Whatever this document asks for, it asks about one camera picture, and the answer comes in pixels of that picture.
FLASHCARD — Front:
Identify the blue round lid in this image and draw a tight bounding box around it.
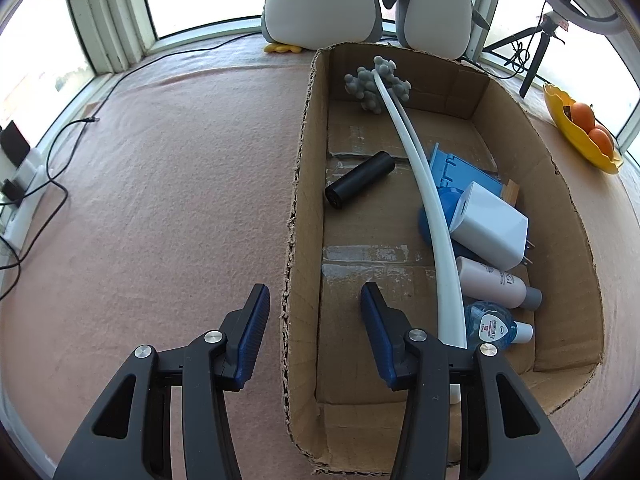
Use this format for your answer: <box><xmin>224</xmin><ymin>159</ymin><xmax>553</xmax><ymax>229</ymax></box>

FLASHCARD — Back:
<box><xmin>418</xmin><ymin>187</ymin><xmax>464</xmax><ymax>249</ymax></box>

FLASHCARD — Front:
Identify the light blue plastic box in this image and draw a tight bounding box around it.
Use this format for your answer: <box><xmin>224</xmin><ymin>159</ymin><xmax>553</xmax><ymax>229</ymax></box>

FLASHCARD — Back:
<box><xmin>429</xmin><ymin>144</ymin><xmax>504</xmax><ymax>197</ymax></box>

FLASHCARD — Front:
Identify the black tripod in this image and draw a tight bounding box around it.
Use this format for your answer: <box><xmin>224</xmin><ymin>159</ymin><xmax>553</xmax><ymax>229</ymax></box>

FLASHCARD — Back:
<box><xmin>482</xmin><ymin>10</ymin><xmax>567</xmax><ymax>100</ymax></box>

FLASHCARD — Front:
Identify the white tube bottle grey cap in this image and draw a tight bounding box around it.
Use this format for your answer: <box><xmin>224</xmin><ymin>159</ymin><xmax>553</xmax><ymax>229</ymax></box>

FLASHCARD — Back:
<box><xmin>455</xmin><ymin>256</ymin><xmax>543</xmax><ymax>311</ymax></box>

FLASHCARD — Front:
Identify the black tripod cable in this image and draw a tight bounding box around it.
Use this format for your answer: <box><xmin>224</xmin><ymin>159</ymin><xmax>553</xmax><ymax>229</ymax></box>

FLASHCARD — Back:
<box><xmin>504</xmin><ymin>40</ymin><xmax>532</xmax><ymax>77</ymax></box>

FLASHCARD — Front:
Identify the white wall charger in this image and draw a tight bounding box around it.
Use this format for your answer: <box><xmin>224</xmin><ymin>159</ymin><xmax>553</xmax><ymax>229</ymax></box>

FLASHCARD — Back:
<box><xmin>448</xmin><ymin>181</ymin><xmax>535</xmax><ymax>271</ymax></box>

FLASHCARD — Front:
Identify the large penguin plush toy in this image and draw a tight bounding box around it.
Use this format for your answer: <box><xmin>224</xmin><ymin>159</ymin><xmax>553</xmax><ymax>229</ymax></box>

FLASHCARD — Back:
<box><xmin>250</xmin><ymin>0</ymin><xmax>405</xmax><ymax>55</ymax></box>

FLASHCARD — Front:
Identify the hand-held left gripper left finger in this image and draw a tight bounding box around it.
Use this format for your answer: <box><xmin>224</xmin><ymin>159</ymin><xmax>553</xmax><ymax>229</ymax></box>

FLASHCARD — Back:
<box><xmin>52</xmin><ymin>283</ymin><xmax>271</xmax><ymax>480</ymax></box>

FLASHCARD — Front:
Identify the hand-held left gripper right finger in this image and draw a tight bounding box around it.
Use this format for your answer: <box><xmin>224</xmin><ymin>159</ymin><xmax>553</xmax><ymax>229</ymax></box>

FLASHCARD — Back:
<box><xmin>360</xmin><ymin>281</ymin><xmax>581</xmax><ymax>480</ymax></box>

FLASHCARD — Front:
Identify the black cylinder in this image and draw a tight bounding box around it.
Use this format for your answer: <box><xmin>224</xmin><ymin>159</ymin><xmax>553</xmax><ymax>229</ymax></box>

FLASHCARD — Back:
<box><xmin>325</xmin><ymin>151</ymin><xmax>396</xmax><ymax>210</ymax></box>

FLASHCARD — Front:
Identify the white window frame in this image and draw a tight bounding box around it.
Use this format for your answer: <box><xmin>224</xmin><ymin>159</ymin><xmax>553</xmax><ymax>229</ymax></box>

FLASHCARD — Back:
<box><xmin>0</xmin><ymin>0</ymin><xmax>640</xmax><ymax>161</ymax></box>

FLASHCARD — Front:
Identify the yellow plastic bowl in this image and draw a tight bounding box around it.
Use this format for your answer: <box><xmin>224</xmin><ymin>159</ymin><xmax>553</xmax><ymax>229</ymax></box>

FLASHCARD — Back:
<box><xmin>543</xmin><ymin>83</ymin><xmax>624</xmax><ymax>175</ymax></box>

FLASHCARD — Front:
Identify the small clear blue bottle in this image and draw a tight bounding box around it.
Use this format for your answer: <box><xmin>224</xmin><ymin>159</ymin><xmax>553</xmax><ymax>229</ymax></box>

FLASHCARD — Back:
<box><xmin>464</xmin><ymin>301</ymin><xmax>535</xmax><ymax>349</ymax></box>

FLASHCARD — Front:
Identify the small penguin plush toy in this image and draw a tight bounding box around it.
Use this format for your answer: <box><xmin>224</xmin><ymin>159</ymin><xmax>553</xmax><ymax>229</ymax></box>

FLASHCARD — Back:
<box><xmin>382</xmin><ymin>0</ymin><xmax>491</xmax><ymax>60</ymax></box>

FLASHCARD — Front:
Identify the black power brick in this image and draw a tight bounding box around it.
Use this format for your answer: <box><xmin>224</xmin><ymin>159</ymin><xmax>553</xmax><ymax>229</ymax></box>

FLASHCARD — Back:
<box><xmin>0</xmin><ymin>121</ymin><xmax>31</xmax><ymax>166</ymax></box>

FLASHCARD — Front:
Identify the cardboard box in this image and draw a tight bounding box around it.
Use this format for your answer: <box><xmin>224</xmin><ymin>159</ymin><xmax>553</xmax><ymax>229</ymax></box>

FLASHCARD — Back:
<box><xmin>282</xmin><ymin>41</ymin><xmax>605</xmax><ymax>476</ymax></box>

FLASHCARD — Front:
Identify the orange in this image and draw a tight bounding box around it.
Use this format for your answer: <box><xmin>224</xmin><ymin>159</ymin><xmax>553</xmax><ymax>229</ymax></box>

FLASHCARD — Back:
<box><xmin>571</xmin><ymin>102</ymin><xmax>597</xmax><ymax>131</ymax></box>
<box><xmin>587</xmin><ymin>128</ymin><xmax>615</xmax><ymax>156</ymax></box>

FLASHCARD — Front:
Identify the long black cable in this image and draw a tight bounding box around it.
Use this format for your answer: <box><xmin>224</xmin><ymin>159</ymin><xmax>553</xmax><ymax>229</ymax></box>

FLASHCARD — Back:
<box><xmin>85</xmin><ymin>31</ymin><xmax>264</xmax><ymax>124</ymax></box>

